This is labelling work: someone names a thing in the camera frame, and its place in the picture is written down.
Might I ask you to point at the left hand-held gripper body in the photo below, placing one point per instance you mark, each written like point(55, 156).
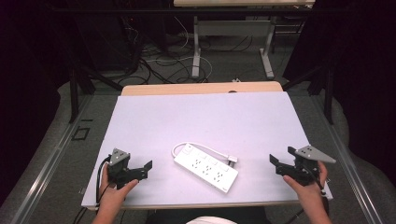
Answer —
point(119, 169)

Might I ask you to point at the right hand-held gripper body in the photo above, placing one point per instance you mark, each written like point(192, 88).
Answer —
point(306, 166)

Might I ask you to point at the white power strip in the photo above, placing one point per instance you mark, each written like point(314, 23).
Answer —
point(207, 171)

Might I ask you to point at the person's left hand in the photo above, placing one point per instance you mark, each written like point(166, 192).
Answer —
point(112, 196)

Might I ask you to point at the person's right hand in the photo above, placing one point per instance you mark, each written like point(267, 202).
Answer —
point(309, 194)

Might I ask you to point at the white power plug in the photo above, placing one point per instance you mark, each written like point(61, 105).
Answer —
point(232, 160)

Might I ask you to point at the black metal stand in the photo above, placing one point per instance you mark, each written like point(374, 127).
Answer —
point(328, 93)
point(73, 93)

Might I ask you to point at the white table mat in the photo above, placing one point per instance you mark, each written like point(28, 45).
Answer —
point(202, 124)

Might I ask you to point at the person's white shirt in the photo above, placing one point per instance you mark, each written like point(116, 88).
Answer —
point(211, 221)

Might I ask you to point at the wooden table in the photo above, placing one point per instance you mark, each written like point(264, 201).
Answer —
point(186, 88)

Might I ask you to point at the dark curtain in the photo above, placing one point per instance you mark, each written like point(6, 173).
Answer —
point(364, 77)
point(28, 93)

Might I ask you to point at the black equipment cabinet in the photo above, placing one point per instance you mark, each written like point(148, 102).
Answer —
point(106, 40)

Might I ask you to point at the white desk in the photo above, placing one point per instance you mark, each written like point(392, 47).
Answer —
point(233, 28)

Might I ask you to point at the black horizontal bar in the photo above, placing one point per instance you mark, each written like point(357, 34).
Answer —
point(124, 10)

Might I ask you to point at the aluminium floor rail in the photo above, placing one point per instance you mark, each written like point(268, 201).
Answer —
point(46, 168)
point(351, 177)

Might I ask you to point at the black floor socket frame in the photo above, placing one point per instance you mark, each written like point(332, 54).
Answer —
point(81, 133)

